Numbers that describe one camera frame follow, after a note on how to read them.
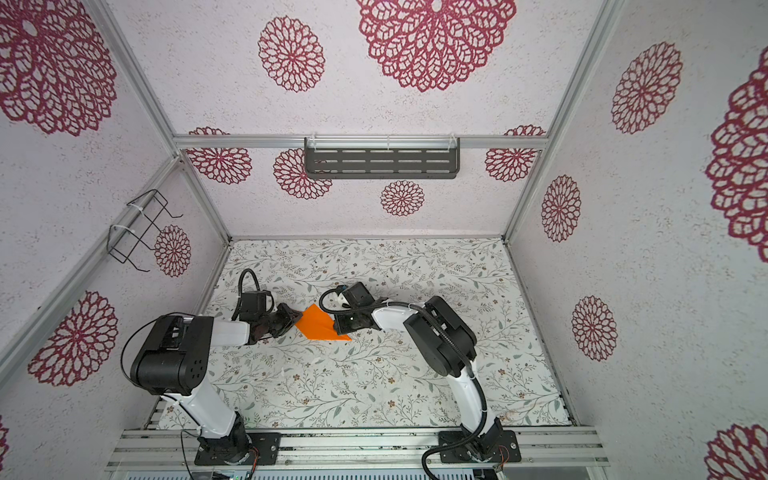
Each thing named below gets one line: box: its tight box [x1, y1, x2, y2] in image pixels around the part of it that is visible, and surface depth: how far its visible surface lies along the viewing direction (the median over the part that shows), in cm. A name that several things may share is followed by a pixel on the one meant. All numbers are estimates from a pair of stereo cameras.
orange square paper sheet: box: [295, 304, 352, 341], surface depth 97 cm
